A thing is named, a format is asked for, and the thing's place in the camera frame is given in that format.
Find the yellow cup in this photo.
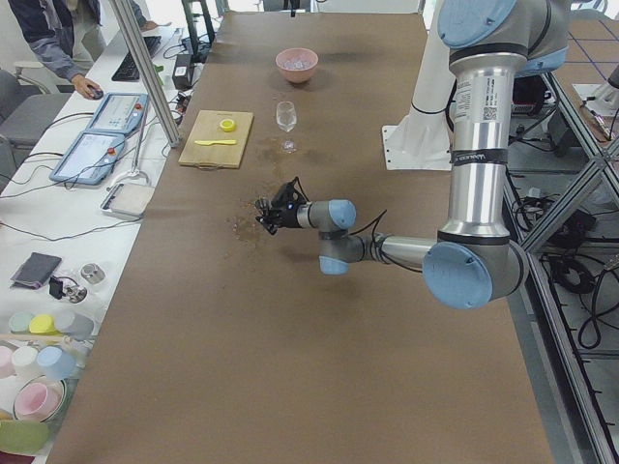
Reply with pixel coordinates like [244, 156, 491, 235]
[28, 314, 60, 335]

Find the steel cup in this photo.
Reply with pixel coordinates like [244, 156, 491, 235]
[80, 263, 105, 285]

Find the black computer mouse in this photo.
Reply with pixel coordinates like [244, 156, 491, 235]
[89, 86, 103, 101]

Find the person hand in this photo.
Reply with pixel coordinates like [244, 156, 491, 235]
[71, 74, 102, 100]

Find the pink bowl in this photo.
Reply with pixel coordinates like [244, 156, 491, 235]
[275, 47, 319, 83]

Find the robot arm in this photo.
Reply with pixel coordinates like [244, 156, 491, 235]
[256, 1, 571, 309]

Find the yellow lemon slice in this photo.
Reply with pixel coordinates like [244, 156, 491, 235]
[219, 118, 237, 132]

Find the upper teach pendant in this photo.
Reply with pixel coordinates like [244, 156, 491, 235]
[87, 93, 149, 135]

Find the clear ice cubes pile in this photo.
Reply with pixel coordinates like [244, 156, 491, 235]
[281, 56, 312, 72]

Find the black keyboard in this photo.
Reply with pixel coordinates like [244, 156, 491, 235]
[110, 35, 163, 82]

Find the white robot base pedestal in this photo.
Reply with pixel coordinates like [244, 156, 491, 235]
[382, 1, 456, 171]

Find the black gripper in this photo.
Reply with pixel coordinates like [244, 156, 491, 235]
[254, 177, 308, 235]

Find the yellow plastic knife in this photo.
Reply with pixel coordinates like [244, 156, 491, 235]
[194, 139, 237, 146]

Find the teach pendant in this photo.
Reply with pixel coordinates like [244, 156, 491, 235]
[49, 130, 126, 187]
[87, 93, 149, 135]

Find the white tray box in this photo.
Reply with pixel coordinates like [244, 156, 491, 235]
[100, 183, 155, 219]

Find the black power adapter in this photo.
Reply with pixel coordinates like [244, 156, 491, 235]
[172, 53, 194, 91]

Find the clear wine glass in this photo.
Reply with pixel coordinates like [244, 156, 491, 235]
[276, 101, 297, 153]

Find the bamboo cutting board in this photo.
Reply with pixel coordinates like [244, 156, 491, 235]
[178, 110, 253, 168]

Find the person in dark jacket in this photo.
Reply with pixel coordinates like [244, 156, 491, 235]
[8, 0, 159, 98]

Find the lower teach pendant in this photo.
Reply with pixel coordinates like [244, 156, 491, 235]
[49, 130, 126, 187]

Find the aluminium frame post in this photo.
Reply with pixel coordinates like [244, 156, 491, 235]
[110, 0, 181, 148]

